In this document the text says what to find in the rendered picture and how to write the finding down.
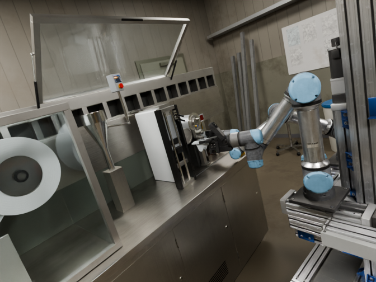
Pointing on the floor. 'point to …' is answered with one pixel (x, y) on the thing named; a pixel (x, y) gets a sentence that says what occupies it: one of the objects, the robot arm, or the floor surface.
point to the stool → (290, 143)
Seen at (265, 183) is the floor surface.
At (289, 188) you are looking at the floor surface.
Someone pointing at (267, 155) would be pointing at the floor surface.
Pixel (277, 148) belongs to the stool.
